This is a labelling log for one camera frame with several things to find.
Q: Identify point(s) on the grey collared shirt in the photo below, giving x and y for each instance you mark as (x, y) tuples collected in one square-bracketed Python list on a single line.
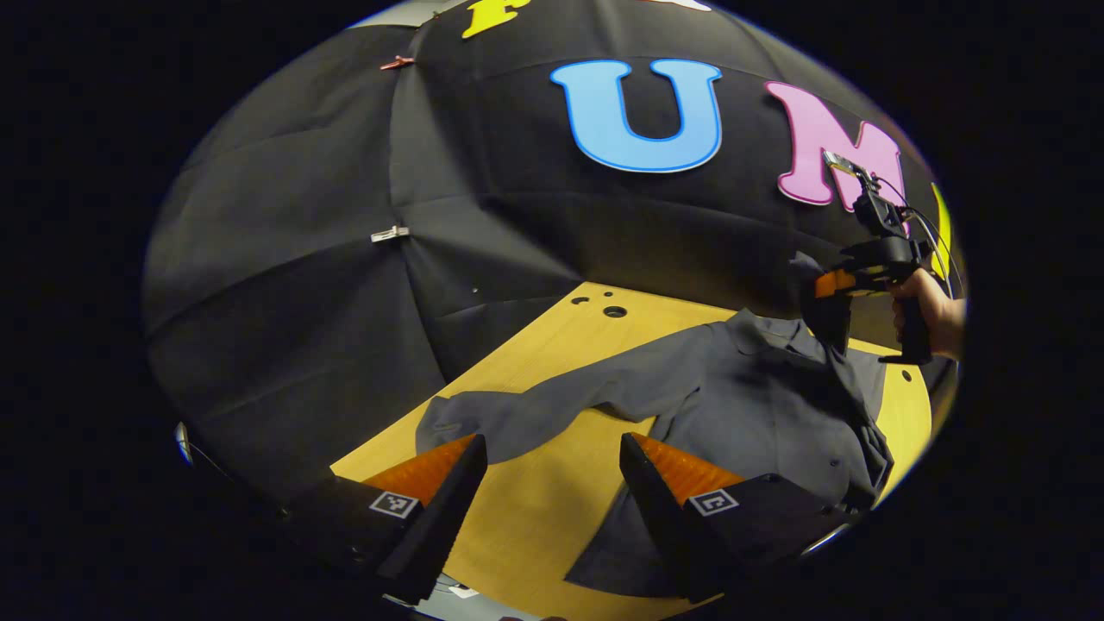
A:
[(759, 405)]

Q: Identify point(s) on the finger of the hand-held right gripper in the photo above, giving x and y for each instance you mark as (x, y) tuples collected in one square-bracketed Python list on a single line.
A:
[(835, 283)]

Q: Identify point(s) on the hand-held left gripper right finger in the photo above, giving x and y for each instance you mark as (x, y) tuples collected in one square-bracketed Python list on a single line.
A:
[(651, 509)]

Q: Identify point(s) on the white clip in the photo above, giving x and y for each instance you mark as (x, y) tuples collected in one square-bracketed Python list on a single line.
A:
[(390, 234)]

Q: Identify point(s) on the black backdrop cloth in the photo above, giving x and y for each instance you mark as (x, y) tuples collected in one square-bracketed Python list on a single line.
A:
[(302, 302)]

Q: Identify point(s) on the red clip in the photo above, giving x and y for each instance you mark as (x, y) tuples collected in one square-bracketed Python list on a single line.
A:
[(397, 62)]

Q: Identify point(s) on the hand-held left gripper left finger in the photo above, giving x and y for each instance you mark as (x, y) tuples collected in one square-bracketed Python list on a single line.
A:
[(448, 500)]

